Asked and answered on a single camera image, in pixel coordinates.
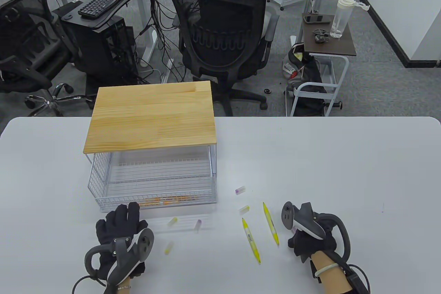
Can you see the person's right hand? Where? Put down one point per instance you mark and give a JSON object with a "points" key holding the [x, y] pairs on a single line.
{"points": [[313, 244]]}

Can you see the person's left hand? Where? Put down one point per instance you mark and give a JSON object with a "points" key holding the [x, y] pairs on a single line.
{"points": [[117, 223]]}

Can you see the yellow double-ended highlighter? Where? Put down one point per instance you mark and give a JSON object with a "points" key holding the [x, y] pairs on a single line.
{"points": [[250, 240], [271, 224]]}

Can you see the yellow highlighter cap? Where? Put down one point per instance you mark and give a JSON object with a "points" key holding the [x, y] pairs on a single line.
{"points": [[244, 209], [172, 221]]}

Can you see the yellow capped tube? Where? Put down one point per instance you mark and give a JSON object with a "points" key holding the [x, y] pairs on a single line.
{"points": [[168, 247]]}

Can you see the purple highlighter cap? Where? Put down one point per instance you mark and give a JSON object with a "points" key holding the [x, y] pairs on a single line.
{"points": [[198, 225], [240, 190]]}

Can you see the person's left forearm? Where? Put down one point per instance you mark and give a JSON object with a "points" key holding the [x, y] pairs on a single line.
{"points": [[124, 290]]}

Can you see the white bangle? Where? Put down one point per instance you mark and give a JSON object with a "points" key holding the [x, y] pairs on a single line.
{"points": [[325, 269]]}

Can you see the black bag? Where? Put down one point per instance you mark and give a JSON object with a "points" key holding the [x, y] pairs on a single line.
{"points": [[310, 73]]}

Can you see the black computer tower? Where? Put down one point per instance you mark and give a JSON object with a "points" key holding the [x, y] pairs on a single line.
{"points": [[103, 52]]}

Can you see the brown-topped white side table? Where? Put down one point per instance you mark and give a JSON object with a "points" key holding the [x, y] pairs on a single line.
{"points": [[341, 46]]}

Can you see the small black object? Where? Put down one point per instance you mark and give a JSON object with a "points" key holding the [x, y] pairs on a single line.
{"points": [[321, 36]]}

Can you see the black mesh office chair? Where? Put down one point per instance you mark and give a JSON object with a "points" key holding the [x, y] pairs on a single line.
{"points": [[220, 32], [24, 32]]}

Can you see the black smartphone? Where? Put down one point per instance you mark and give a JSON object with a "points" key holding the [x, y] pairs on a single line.
{"points": [[314, 18]]}

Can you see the clear water bottle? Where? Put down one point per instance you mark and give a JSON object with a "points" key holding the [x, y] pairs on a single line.
{"points": [[339, 18]]}

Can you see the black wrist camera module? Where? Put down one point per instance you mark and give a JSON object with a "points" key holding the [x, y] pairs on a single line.
{"points": [[313, 271]]}

